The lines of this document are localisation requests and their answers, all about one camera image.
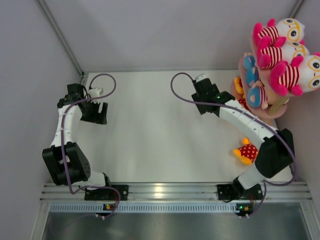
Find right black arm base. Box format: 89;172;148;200
217;184;263;202

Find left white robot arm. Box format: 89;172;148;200
42;83;113;200

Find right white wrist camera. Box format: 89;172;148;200
194;73;208;82

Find pink panda plush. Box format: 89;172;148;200
252;18;305;46
269;52;320;97
256;36;310;70

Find pink three-tier shelf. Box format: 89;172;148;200
238;37;290;123

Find yellow bear plush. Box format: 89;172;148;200
233;76;244;95
238;98;250;111
232;137;259;166

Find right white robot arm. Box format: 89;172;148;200
191;77;294;199

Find aluminium front rail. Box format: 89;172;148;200
40;182;313;202

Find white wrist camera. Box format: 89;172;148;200
88;87;104;99
194;73;208;82

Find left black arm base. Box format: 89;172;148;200
84;184;129;201

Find boy plush black hair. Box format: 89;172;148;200
247;84;269;110

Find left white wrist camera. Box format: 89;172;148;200
88;87;104;99

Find white slotted cable duct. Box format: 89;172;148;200
50;202;240;214

